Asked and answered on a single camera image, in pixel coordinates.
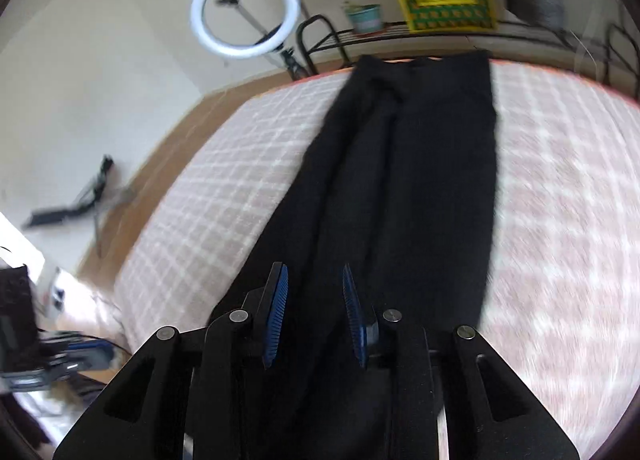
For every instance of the small potted plant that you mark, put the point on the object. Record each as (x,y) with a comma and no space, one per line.
(366,20)

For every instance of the black metal clothes rack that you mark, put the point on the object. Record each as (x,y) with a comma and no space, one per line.
(301,40)

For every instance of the pink plaid blanket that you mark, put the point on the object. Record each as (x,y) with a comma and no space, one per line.
(560,240)

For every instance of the black box device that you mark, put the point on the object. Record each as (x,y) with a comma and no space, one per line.
(17,320)

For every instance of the blue device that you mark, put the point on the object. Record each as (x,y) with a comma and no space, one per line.
(85,354)

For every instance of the black pants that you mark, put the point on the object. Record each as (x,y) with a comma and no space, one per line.
(400,190)

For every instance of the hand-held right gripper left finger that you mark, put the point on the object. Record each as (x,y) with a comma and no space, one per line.
(275,315)

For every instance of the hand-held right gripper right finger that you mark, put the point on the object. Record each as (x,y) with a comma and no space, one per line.
(356,320)

